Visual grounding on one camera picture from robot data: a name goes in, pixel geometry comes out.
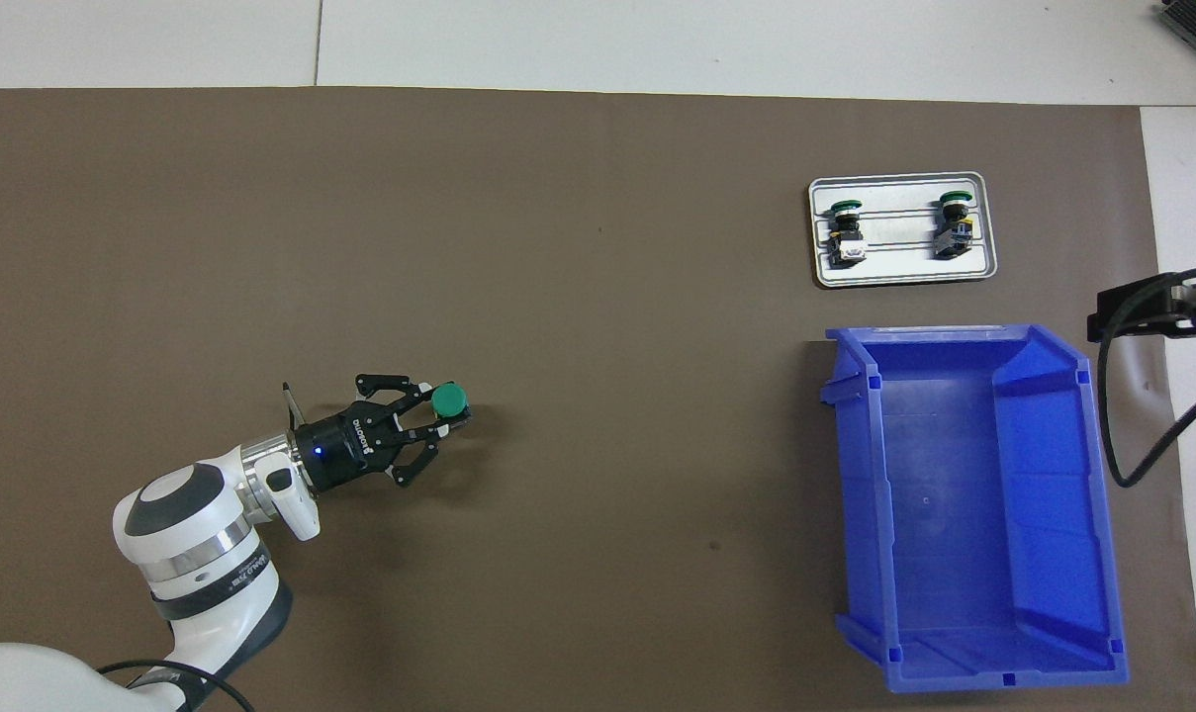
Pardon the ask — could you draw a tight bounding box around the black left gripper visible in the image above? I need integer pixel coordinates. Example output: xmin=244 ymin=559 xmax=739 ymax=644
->
xmin=296 ymin=376 xmax=473 ymax=495

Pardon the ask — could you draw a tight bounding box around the green push button switch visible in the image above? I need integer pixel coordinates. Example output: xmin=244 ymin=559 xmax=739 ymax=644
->
xmin=429 ymin=383 xmax=473 ymax=436
xmin=932 ymin=191 xmax=975 ymax=260

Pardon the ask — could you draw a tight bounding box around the green push button white base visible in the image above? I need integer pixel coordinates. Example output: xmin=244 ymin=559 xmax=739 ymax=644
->
xmin=823 ymin=199 xmax=868 ymax=268

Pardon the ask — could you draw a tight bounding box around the brown table mat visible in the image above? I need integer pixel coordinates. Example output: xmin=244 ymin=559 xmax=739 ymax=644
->
xmin=0 ymin=87 xmax=1196 ymax=712

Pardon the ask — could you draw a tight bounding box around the silver metal tray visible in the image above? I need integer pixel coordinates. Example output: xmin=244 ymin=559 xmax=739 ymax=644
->
xmin=808 ymin=171 xmax=998 ymax=290

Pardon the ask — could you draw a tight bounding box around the blue plastic storage bin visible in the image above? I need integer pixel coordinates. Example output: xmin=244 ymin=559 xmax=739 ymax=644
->
xmin=820 ymin=323 xmax=1130 ymax=694

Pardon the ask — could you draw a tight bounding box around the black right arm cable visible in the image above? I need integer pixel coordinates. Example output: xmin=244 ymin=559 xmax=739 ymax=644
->
xmin=1097 ymin=262 xmax=1196 ymax=488

